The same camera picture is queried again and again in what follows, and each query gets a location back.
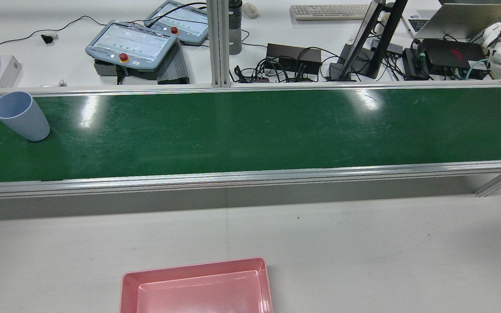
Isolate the aluminium profile post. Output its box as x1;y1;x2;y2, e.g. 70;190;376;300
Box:
206;0;232;88

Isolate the black flat box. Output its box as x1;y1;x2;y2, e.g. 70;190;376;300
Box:
93;59;160;81

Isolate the grey ribbed metal box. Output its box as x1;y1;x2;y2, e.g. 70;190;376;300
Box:
156;40;190;85

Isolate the thin black desk cable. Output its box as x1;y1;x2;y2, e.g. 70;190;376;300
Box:
0;15;108;49

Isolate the silver laptop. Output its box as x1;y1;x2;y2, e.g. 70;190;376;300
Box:
401;2;501;40

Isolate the small white box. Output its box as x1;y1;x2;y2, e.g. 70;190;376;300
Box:
0;55;23;89

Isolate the dark grey water bottle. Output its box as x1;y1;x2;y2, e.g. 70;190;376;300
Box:
228;0;243;56

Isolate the white keyboard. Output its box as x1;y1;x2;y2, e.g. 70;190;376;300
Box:
290;4;371;21

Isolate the light blue plastic cup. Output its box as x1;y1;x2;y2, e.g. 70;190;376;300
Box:
0;90;51;142

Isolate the grey teach pendant red button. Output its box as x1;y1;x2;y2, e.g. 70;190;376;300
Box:
85;20;178;71
144;0;210;46

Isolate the black monitor with stand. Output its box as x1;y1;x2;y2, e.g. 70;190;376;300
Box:
329;0;408;82

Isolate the black usb hub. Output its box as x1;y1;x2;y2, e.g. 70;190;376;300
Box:
371;38;404;58

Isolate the pink plastic box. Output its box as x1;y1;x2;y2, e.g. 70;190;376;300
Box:
119;257;274;313

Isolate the teal cable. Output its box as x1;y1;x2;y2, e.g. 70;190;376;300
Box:
466;59;492;80

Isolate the black power adapter brick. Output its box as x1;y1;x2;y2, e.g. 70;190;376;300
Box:
266;43;323;77

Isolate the black mini computer red logo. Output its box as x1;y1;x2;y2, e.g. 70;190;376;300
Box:
420;38;487;72

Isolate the green conveyor belt aluminium frame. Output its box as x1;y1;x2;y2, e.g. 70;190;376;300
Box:
0;80;501;200

